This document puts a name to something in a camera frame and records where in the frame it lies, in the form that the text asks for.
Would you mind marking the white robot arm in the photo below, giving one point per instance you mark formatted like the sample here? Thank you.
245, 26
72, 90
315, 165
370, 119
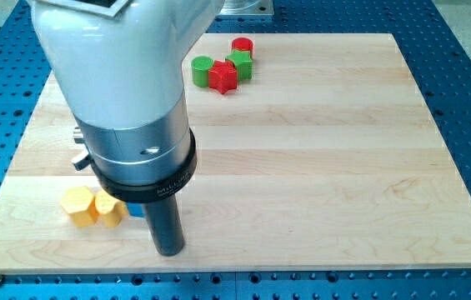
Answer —
119, 67

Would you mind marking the yellow hexagon block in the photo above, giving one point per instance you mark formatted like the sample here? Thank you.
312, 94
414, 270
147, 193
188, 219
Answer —
79, 204

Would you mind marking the green cylinder block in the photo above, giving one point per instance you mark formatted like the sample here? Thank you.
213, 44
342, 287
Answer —
200, 70

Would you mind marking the green star block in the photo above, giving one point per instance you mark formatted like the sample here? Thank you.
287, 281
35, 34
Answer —
243, 63

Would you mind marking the red star block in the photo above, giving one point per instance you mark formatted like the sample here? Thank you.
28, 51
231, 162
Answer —
223, 76

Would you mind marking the blue cube block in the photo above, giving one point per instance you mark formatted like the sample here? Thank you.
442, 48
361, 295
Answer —
135, 210

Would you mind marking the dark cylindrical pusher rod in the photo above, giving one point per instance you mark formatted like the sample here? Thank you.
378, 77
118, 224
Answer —
165, 225

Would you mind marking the yellow star block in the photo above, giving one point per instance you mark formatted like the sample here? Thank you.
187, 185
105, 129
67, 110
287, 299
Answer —
110, 209

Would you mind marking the silver flange with black ring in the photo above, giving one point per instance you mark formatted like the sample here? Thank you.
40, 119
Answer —
143, 164

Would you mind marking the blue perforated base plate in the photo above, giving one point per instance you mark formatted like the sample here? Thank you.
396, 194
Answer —
440, 66

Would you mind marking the red cylinder block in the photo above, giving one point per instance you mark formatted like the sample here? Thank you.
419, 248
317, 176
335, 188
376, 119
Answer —
243, 44

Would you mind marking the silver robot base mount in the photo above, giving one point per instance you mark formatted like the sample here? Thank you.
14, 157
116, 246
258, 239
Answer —
247, 8

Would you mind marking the light wooden board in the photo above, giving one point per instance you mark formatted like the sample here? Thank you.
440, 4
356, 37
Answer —
328, 158

